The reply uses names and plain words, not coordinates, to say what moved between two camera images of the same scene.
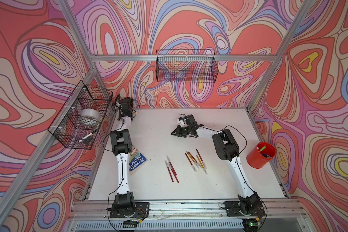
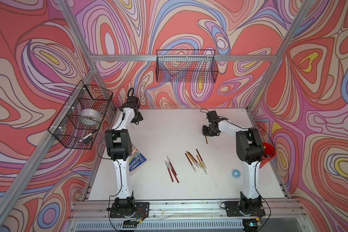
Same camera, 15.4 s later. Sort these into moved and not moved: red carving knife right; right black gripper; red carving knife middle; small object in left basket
Moved: right black gripper
Not moved: small object in left basket; red carving knife right; red carving knife middle
